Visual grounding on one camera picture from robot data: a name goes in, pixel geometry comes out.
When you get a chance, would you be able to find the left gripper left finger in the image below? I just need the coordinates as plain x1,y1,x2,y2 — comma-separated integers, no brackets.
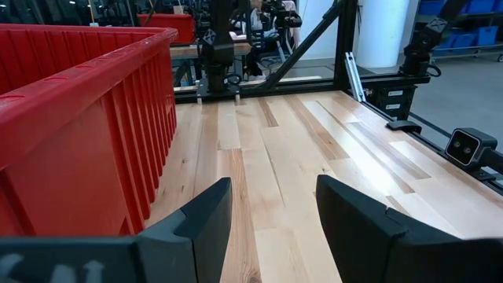
0,176,233,283

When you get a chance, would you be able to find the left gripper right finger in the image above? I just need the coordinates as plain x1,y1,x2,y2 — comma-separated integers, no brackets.
316,175,503,283

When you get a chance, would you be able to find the red plastic bin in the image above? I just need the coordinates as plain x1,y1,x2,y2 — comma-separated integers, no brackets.
0,23,180,237

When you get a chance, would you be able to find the red background bin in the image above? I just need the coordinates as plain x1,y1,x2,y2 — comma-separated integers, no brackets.
136,13,196,45

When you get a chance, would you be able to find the blue storage bin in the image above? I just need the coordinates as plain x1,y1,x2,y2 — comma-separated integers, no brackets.
417,0,447,16
443,32,477,50
475,25,499,47
465,0,497,15

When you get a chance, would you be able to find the black plastic clamp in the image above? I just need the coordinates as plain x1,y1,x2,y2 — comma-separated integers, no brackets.
385,119,424,135

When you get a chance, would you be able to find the black control box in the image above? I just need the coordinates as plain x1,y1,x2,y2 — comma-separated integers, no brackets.
367,84,418,121

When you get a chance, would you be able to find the silver aluminium bar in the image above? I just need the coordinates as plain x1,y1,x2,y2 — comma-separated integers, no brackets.
343,50,367,103

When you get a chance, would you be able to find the wooden background table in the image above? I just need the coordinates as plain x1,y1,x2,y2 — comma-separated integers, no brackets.
169,42,252,60

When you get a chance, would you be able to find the white round pillar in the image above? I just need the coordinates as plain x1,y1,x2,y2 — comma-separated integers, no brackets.
355,0,412,70

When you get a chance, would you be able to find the grey metal shelf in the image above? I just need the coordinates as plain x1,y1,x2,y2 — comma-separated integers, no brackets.
430,42,503,63

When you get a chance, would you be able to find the person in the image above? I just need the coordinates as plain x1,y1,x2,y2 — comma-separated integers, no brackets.
235,0,276,40

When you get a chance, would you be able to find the black table-level camera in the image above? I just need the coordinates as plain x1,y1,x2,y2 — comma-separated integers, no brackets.
444,127,499,168

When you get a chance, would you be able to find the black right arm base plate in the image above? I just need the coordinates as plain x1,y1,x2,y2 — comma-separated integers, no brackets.
195,78,244,98

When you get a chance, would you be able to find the black aluminium rig frame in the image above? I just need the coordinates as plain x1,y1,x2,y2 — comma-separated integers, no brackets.
172,0,503,197

